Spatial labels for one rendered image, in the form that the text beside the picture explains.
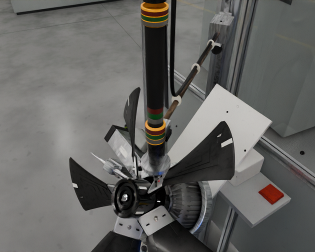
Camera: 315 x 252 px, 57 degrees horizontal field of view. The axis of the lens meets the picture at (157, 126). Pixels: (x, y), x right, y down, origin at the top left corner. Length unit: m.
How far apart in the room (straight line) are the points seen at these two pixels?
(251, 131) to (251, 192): 0.48
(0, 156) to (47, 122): 0.57
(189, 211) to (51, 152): 2.08
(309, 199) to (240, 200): 0.29
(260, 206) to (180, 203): 0.51
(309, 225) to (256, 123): 0.69
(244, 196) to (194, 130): 0.44
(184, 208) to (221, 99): 0.41
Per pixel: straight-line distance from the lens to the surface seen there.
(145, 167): 0.67
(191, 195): 0.99
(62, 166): 2.73
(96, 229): 2.29
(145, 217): 0.89
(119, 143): 1.19
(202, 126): 1.09
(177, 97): 0.72
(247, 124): 1.01
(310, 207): 1.47
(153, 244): 0.86
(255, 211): 1.36
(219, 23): 1.10
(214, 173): 0.73
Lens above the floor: 1.95
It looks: 41 degrees down
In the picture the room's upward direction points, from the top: straight up
